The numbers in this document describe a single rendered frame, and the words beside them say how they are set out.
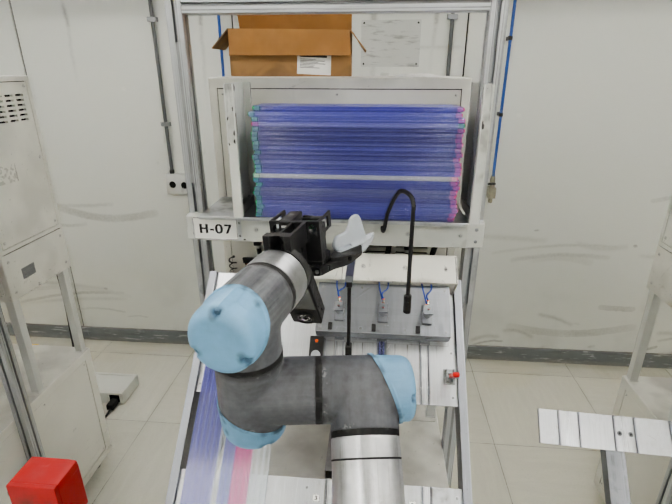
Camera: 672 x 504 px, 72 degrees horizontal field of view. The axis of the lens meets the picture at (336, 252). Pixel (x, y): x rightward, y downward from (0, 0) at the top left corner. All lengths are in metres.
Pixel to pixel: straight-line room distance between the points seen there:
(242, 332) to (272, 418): 0.13
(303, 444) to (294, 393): 1.11
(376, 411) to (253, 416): 0.13
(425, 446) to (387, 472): 1.12
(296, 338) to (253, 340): 0.82
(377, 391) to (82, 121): 2.80
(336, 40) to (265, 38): 0.21
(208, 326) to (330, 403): 0.16
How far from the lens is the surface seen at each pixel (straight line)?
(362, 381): 0.52
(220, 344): 0.46
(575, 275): 3.10
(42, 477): 1.51
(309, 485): 1.21
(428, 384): 1.23
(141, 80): 2.93
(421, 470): 1.57
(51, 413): 2.19
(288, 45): 1.48
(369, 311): 1.21
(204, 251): 1.35
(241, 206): 1.20
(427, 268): 1.24
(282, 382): 0.52
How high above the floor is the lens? 1.74
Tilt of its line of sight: 21 degrees down
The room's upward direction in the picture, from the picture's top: straight up
